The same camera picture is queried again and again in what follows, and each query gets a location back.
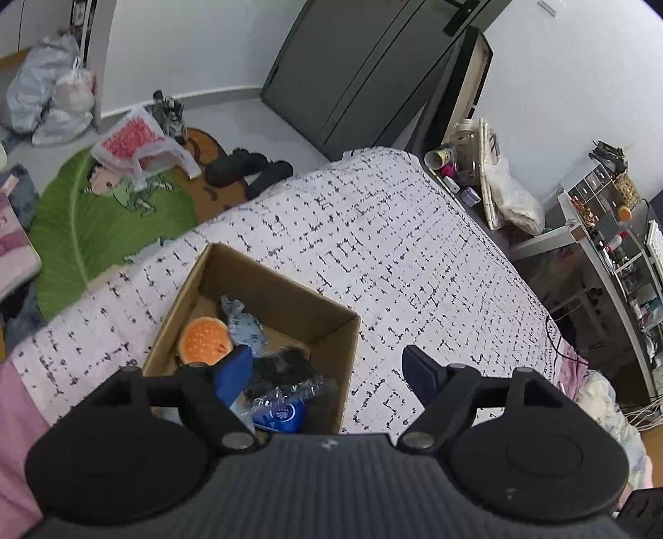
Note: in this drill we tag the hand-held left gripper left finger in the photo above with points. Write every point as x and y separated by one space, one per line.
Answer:
235 373

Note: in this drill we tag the clear plastic jar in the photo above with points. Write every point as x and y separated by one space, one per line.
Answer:
471 155

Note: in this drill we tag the pink-printed plastic bag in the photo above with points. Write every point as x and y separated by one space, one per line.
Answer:
132 140

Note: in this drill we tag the blue knitted soft toy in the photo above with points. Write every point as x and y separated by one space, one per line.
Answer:
243 326

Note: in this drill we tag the pink bed sheet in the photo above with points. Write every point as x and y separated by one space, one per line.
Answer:
572 368

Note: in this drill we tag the white keyboard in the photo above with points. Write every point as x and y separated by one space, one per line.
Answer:
655 249

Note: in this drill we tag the orange ball lamp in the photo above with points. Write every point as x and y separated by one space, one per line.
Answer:
625 212

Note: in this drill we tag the camouflage shoes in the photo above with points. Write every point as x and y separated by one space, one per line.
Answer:
168 114

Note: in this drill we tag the white duvet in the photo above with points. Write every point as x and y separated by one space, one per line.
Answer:
611 420

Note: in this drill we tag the paper cup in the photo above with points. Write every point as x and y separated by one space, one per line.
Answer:
439 157

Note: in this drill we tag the woven basket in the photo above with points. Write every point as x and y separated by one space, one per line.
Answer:
628 190

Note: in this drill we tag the grey plastic bag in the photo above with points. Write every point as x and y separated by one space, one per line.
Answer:
39 83

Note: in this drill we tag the pink striped blanket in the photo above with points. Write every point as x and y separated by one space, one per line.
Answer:
13 243

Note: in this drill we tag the black slipper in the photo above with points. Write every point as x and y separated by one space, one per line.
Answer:
269 179
233 166

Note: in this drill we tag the small purple box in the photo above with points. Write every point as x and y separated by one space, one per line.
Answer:
471 197

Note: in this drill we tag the dark wardrobe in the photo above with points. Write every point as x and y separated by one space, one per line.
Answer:
373 72

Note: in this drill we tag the pink cloth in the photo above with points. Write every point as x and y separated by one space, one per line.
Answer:
20 445

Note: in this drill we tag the white plastic bag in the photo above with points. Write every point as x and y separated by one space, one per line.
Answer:
75 88
510 197
62 127

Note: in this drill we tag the brown cardboard box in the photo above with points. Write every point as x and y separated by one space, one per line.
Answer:
311 321

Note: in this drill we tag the green leaf rug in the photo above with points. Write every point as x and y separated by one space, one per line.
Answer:
83 228

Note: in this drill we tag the white desk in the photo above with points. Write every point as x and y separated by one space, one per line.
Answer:
595 259

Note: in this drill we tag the white black-checked bedspread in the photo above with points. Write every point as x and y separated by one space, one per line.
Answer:
388 249

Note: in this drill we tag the orange burger plush toy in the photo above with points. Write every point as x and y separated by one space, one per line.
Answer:
203 339

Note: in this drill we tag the small drawer unit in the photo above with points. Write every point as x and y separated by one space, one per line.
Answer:
593 181

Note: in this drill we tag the black garment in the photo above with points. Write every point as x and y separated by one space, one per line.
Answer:
282 370

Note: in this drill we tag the blue plastic packet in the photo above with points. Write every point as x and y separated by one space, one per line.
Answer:
282 417

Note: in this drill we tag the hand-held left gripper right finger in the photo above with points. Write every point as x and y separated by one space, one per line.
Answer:
419 370

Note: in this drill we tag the brown bear rug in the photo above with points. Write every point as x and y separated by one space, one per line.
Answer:
212 197

